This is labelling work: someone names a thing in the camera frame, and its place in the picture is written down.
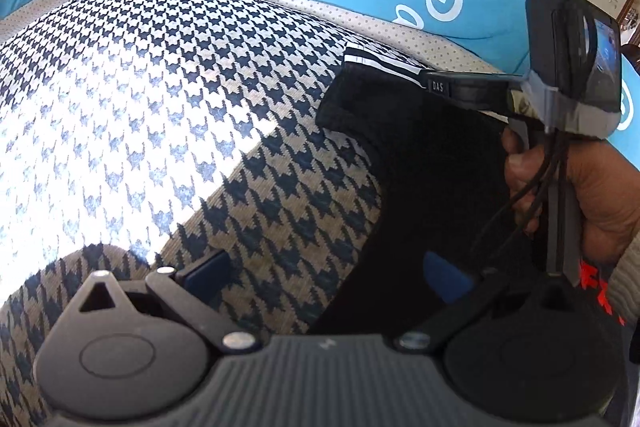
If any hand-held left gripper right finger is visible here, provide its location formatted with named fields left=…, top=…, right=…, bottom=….
left=392, top=249, right=586, bottom=354

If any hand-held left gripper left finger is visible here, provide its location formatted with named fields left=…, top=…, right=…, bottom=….
left=74, top=249, right=261, bottom=354

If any black garment with white stripes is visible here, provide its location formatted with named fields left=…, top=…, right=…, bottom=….
left=305, top=41, right=640, bottom=338

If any person's right forearm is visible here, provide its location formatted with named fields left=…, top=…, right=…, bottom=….
left=607, top=242, right=640, bottom=328

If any person's right hand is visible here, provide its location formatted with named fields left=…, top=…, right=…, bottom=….
left=501, top=126, right=640, bottom=266

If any houndstooth bed cover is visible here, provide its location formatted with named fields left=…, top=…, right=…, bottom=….
left=0, top=0, right=526, bottom=427

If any black cable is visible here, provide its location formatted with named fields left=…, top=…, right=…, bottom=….
left=467, top=127, right=571, bottom=258

